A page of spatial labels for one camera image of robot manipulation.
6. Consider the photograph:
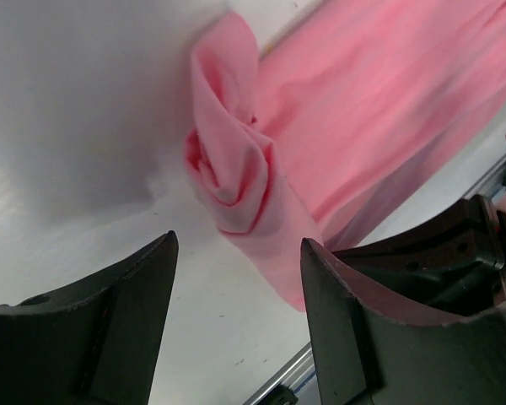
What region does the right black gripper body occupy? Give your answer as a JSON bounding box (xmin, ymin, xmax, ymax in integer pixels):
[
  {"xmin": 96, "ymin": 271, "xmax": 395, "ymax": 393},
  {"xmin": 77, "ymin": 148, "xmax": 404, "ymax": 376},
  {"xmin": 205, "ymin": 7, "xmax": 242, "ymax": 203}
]
[{"xmin": 334, "ymin": 195, "xmax": 506, "ymax": 316}]

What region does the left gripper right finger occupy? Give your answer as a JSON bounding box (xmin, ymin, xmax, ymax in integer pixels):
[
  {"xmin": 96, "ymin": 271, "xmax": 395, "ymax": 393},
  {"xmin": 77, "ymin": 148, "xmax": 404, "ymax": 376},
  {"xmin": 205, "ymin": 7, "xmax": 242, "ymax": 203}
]
[{"xmin": 300, "ymin": 239, "xmax": 506, "ymax": 404}]

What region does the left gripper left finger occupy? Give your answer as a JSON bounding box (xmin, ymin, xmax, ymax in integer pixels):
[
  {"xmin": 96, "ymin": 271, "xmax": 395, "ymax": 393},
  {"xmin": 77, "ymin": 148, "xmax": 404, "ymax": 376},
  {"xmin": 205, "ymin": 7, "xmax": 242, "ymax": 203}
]
[{"xmin": 0, "ymin": 232, "xmax": 179, "ymax": 404}]

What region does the aluminium front rail frame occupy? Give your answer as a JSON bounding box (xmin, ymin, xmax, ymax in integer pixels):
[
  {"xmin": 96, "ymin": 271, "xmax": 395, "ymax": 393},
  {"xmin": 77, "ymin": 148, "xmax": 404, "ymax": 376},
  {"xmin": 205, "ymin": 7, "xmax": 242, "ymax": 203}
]
[{"xmin": 245, "ymin": 343, "xmax": 321, "ymax": 405}]

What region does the pink t shirt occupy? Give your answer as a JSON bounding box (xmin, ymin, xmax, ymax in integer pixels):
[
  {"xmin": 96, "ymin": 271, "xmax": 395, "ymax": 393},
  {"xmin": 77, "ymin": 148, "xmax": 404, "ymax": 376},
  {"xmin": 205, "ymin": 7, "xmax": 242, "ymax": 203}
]
[{"xmin": 184, "ymin": 1, "xmax": 506, "ymax": 311}]

